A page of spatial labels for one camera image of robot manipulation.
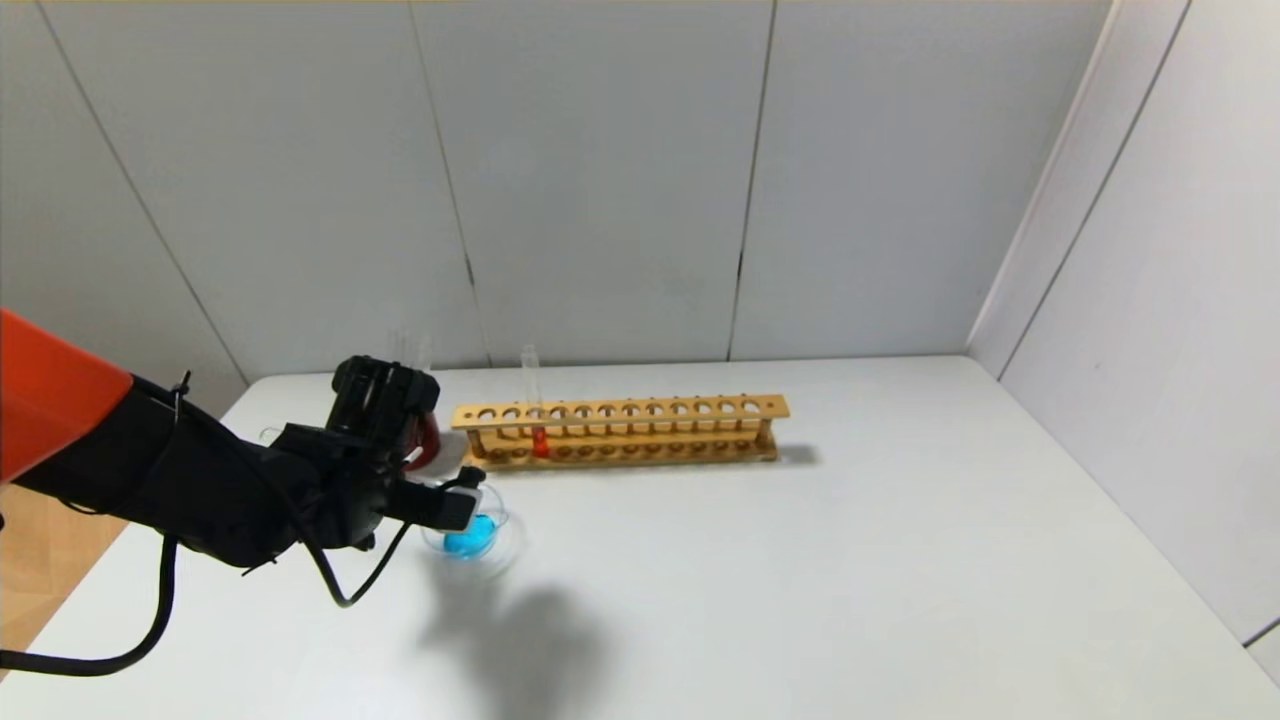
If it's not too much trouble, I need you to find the test tube with red pigment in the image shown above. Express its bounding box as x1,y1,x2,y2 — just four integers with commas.
520,345,551,460

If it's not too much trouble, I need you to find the wooden test tube rack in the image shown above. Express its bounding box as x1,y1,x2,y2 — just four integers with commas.
452,394,791,472

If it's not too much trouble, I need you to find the dark red cup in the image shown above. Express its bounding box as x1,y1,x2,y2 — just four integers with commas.
405,412,443,471

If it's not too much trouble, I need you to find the clear glass dish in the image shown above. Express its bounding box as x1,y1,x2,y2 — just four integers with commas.
421,483,525,578

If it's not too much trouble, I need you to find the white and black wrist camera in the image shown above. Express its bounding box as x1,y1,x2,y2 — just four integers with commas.
400,478,488,533

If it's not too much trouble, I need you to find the thin black camera cable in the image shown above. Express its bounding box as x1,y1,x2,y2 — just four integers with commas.
295,515,421,609

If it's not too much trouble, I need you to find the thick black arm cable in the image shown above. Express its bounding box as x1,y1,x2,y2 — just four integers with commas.
0,535,179,677

